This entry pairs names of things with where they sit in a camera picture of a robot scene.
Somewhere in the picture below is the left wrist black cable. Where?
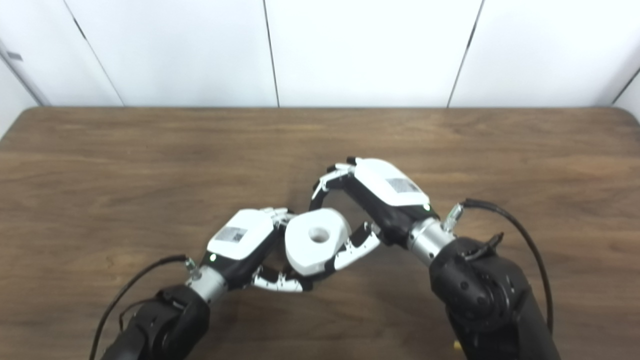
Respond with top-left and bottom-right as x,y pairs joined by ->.
89,254 -> 201,360

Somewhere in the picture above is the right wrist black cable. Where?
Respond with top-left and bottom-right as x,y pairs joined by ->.
442,198 -> 555,336

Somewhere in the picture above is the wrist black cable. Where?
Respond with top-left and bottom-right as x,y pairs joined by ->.
442,198 -> 555,336
89,254 -> 201,360

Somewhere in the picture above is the round white piece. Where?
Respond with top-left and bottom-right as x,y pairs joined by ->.
284,208 -> 352,277

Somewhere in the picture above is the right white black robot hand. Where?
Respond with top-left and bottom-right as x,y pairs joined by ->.
308,156 -> 441,273

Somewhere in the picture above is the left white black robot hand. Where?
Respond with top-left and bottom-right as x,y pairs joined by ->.
200,207 -> 313,293

